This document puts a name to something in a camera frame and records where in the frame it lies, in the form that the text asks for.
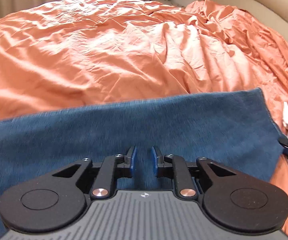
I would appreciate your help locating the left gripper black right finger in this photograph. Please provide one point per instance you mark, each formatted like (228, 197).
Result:
(231, 199)

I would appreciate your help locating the orange bed sheet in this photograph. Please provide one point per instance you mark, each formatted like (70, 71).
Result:
(76, 53)

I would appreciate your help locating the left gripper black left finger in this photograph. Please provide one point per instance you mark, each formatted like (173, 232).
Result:
(57, 199)

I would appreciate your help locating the blue denim pants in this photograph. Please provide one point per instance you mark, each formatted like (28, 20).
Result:
(232, 128)

